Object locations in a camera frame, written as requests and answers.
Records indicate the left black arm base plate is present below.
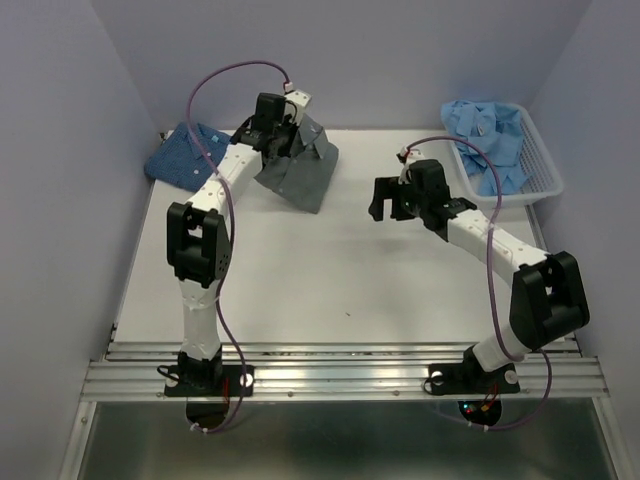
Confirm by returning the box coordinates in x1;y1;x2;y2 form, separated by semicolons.
156;364;255;398

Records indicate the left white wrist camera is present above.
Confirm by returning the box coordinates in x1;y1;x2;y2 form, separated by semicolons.
283;82;312;126

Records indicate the grey long sleeve shirt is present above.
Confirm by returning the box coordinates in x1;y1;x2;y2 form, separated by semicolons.
254;114;339;214

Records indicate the white plastic laundry basket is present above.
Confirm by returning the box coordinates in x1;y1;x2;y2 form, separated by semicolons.
449;103;564;209

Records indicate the blue checked folded shirt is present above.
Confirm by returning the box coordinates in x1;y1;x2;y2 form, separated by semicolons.
144;122;230;193

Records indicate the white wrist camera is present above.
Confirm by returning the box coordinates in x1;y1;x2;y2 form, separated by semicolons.
397;147;426;167
283;82;312;126

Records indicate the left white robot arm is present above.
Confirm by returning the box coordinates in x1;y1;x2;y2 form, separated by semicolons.
158;89;311;397

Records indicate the light blue shirt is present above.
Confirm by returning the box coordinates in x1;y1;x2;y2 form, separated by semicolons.
440;100;527;196

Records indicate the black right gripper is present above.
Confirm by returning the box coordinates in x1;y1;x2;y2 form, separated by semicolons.
367;176;427;221

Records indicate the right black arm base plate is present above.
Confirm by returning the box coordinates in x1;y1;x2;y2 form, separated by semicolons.
422;347;520;398

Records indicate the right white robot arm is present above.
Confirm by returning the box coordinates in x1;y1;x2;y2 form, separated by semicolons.
368;159;590;390

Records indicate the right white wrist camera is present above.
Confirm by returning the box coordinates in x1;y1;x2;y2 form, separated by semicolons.
397;147;426;167

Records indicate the aluminium front rail frame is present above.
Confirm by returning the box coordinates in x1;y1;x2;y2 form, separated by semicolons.
57;279;626;480

